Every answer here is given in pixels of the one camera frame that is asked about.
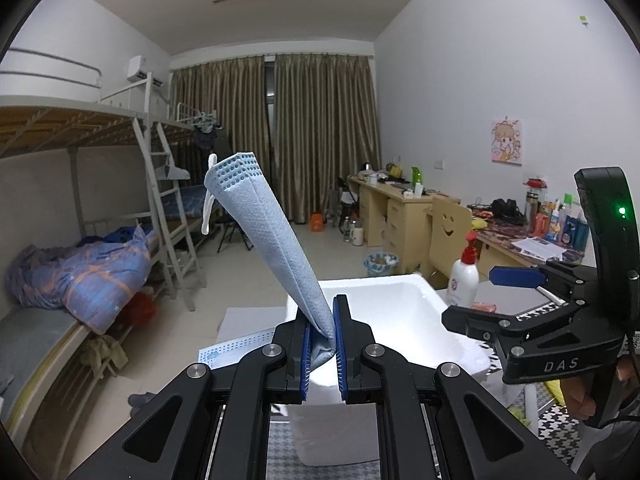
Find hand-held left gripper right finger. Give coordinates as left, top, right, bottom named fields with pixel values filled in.
left=332, top=294, right=576, bottom=480

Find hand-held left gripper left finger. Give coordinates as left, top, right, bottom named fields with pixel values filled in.
left=65, top=307, right=313, bottom=480

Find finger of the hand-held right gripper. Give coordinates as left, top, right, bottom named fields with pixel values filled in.
left=489, top=259, right=601, bottom=303
left=441, top=304, right=586, bottom=358

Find white foam box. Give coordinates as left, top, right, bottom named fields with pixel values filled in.
left=285, top=274, right=491, bottom=466

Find blue face mask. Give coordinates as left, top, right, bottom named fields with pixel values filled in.
left=201, top=151, right=337, bottom=368

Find person's right forearm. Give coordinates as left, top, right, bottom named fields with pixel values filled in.
left=572, top=417, right=640, bottom=480

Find person's right hand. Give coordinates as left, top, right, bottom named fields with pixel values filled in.
left=560, top=355, right=640, bottom=428

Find wooden desk with patterned mat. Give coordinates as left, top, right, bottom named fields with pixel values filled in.
left=467, top=204, right=598, bottom=273

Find printed paper sheets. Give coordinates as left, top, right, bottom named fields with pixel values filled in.
left=510, top=236, right=566, bottom=261

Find white lotion pump bottle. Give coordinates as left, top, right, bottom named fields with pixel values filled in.
left=446, top=231, right=481, bottom=308

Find houndstooth tablecloth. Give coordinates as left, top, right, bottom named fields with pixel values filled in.
left=267, top=280, right=593, bottom=480

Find black headphones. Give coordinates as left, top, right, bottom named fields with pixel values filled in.
left=491, top=198, right=528, bottom=226

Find row of toiletry bottles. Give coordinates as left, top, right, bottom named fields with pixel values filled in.
left=522, top=177, right=593, bottom=251

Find blue dotted mask package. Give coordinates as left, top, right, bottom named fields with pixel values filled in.
left=198, top=332, right=276, bottom=368

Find wooden chair with smiley cutout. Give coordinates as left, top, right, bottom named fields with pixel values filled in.
left=422, top=196, right=473, bottom=281

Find blue trash basket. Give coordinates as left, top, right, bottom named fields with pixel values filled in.
left=363, top=251, right=401, bottom=277

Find wooden desk with drawers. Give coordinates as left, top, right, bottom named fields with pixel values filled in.
left=348, top=175, right=461, bottom=248

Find black folding chair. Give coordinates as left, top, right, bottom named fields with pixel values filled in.
left=216, top=210, right=256, bottom=253

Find red cloth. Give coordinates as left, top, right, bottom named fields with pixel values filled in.
left=122, top=290, right=156, bottom=333

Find white bunk bed ladder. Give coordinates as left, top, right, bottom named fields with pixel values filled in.
left=132, top=72, right=208, bottom=311

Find small metal bunk bed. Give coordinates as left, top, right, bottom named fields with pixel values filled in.
left=150, top=100, right=236, bottom=251

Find wide brown curtain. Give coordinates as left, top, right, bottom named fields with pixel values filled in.
left=274, top=52, right=383, bottom=225

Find blue plaid quilt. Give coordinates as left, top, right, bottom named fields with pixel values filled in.
left=7, top=225, right=153, bottom=335

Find hanging dark clothes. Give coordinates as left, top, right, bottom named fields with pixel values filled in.
left=192, top=112, right=223, bottom=151

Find narrow brown curtain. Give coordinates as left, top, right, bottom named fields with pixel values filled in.
left=170, top=56, right=274, bottom=196

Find white air conditioner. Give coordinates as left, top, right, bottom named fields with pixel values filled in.
left=126, top=57, right=166, bottom=86

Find large metal bunk bed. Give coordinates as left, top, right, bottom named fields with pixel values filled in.
left=0, top=47, right=208, bottom=461

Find pink wall poster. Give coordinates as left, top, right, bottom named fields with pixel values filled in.
left=491, top=120, right=523, bottom=165

